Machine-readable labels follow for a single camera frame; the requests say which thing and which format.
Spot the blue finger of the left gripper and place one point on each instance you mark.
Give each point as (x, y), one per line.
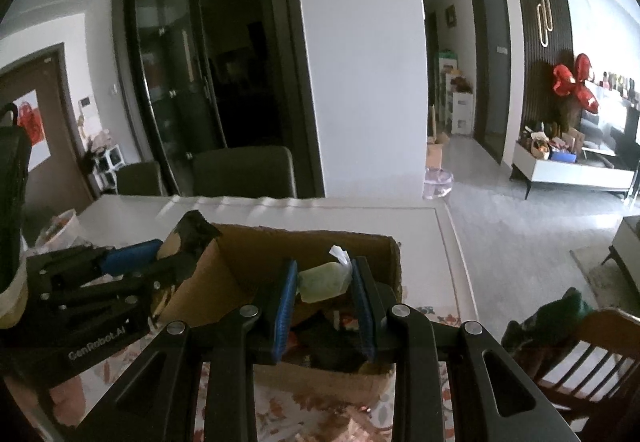
(129, 259)

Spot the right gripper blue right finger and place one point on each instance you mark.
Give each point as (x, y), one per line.
(369, 309)

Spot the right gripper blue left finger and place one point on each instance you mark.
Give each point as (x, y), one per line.
(281, 309)

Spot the pale green candy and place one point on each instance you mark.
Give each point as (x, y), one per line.
(328, 280)

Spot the dark green snack packet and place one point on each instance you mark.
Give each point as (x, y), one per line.
(325, 347)

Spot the black gold snack bar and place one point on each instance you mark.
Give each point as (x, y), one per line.
(186, 243)

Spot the brown cardboard box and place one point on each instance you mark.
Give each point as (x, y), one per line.
(242, 265)

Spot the white basket bowl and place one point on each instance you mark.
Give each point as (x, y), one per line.
(61, 233)

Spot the dark dining chair left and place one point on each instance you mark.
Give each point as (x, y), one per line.
(140, 179)

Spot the dark dining chair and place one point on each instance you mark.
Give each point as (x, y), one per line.
(140, 179)
(249, 172)

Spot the patterned table mat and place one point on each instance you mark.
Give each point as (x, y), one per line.
(283, 416)

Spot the dark dining chair right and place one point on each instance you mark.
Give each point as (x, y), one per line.
(249, 172)

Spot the clear plastic stool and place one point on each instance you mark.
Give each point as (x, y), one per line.
(437, 183)

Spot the red fu poster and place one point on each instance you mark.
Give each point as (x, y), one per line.
(30, 118)

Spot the wooden chair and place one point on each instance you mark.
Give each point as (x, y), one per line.
(589, 372)

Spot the white storage drawers hallway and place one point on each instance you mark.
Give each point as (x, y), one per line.
(455, 98)

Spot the dark glass sliding doors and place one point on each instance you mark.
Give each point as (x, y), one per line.
(201, 75)

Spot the white low tv cabinet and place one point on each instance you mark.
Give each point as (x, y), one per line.
(539, 172)

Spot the dark hallway door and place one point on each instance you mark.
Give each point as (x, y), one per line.
(492, 75)

